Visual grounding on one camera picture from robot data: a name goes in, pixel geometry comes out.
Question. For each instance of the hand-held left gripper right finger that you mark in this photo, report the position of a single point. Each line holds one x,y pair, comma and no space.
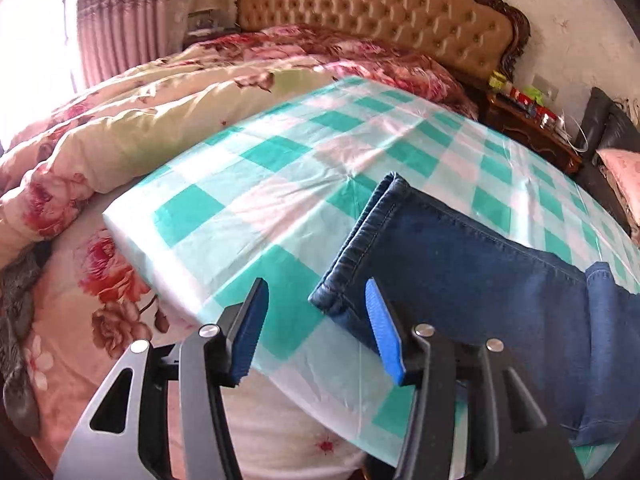
385,335

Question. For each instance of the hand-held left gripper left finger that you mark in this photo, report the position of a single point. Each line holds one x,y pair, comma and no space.
250,330

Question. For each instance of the blue denim pants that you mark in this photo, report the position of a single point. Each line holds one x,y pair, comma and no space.
475,280

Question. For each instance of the teal checked tablecloth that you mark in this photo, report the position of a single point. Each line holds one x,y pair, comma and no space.
280,185

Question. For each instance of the pink floral bedsheet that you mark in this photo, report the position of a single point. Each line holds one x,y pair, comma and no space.
100,280

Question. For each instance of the grey cloth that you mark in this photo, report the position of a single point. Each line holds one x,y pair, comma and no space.
17,310

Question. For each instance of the carved wooden nightstand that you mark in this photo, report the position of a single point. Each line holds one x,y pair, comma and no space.
525,132

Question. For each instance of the cream floral comforter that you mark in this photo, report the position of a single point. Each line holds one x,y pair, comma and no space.
125,110

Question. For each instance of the small red box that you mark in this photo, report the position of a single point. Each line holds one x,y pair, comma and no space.
519,96

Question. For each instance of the small green box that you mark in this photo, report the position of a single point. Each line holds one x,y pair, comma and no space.
497,80

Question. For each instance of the red floral quilt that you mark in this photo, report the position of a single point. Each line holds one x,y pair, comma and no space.
350,55

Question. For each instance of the green tissue pack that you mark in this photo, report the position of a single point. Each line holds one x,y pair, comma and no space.
533,93

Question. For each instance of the pink floral pillow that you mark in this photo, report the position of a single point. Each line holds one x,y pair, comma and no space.
622,170

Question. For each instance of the dark bedside furniture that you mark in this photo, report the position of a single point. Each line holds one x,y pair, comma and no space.
210,25

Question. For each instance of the black leather armchair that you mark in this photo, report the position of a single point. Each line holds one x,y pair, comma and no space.
600,110

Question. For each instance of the tufted leather headboard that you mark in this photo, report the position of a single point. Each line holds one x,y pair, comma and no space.
380,5

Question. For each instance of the pink curtain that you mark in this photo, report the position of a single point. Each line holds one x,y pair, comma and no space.
125,10

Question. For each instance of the grey wall socket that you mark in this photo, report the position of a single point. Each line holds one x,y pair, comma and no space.
546,85

